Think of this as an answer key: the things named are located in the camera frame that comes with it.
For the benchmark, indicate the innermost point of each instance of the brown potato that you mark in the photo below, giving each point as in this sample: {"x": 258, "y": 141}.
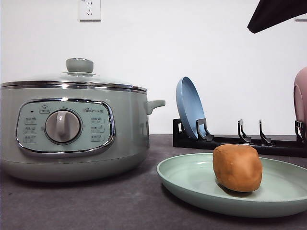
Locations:
{"x": 237, "y": 167}

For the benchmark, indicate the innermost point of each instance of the green plate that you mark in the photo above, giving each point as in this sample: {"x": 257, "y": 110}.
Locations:
{"x": 189, "y": 179}

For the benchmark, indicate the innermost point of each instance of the white wall socket right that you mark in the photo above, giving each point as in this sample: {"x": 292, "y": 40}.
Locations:
{"x": 301, "y": 18}

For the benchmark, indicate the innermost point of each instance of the green electric steamer pot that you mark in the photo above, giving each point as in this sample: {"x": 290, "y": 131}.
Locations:
{"x": 73, "y": 133}

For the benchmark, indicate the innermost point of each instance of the pink plate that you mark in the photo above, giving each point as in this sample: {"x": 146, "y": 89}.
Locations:
{"x": 300, "y": 99}

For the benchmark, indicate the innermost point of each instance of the white wall socket left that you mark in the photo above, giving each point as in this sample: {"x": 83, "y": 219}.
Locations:
{"x": 90, "y": 11}

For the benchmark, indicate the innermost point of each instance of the black plate rack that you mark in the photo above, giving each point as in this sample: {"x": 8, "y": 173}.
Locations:
{"x": 205, "y": 141}

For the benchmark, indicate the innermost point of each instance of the white wall socket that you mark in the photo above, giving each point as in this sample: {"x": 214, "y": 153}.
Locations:
{"x": 90, "y": 11}
{"x": 301, "y": 18}

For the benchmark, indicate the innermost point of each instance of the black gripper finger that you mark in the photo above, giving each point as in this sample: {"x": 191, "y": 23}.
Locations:
{"x": 270, "y": 12}

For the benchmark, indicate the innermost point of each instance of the glass steamer lid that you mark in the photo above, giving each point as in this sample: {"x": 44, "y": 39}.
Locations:
{"x": 79, "y": 72}

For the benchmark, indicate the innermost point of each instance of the blue plate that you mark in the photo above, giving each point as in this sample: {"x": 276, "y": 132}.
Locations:
{"x": 190, "y": 106}

